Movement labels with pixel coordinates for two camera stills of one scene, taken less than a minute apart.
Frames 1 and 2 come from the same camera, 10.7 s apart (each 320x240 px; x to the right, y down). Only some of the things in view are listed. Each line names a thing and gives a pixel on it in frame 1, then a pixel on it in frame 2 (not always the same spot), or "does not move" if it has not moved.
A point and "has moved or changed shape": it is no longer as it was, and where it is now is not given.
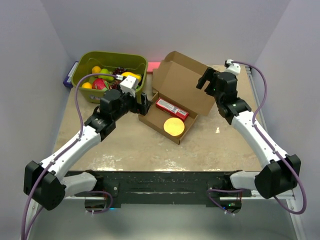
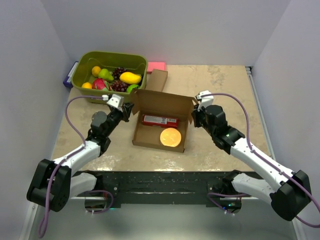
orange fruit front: x=86 y=85 does not move
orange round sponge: x=174 y=126 -> x=170 y=137
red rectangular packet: x=171 y=109 -> x=161 y=121
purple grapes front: x=116 y=83 does not move
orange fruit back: x=96 y=69 does not move
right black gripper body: x=215 y=74 -> x=199 y=120
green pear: x=106 y=71 does not move
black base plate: x=143 y=187 does not move
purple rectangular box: x=67 y=80 does not move
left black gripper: x=142 y=108 -> x=126 y=111
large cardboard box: x=177 y=101 has moved or changed shape
